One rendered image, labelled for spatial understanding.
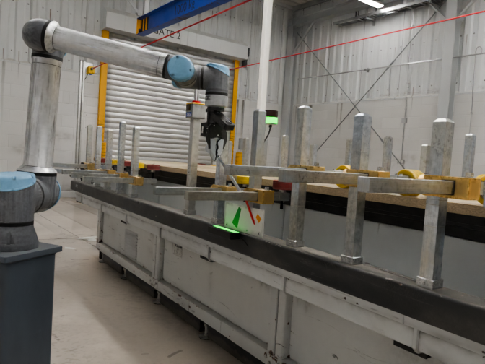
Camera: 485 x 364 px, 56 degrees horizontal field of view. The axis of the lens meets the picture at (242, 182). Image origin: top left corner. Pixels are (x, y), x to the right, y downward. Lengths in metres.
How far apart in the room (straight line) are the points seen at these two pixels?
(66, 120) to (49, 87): 7.45
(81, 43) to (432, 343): 1.46
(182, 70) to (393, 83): 8.68
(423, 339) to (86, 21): 9.12
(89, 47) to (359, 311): 1.27
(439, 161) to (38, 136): 1.45
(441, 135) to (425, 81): 8.60
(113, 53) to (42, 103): 0.38
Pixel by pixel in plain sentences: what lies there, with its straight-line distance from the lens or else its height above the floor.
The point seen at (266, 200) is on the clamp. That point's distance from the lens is 1.64.
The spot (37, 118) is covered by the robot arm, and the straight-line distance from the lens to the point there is 1.96.
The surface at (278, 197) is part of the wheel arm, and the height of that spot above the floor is 0.84.
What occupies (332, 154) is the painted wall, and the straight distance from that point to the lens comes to 10.98.
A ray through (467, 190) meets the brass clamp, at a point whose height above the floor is 0.94.
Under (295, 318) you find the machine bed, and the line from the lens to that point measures 1.95.
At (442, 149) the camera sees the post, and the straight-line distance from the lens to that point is 1.17.
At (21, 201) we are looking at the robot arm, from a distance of 1.80.
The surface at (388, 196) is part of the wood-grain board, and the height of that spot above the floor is 0.89.
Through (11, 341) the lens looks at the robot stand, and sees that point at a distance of 1.85.
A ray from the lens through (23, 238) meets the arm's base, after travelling 1.82.
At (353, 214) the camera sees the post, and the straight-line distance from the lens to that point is 1.33.
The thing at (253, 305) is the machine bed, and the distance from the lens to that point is 2.18.
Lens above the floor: 0.98
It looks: 3 degrees down
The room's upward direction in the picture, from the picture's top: 4 degrees clockwise
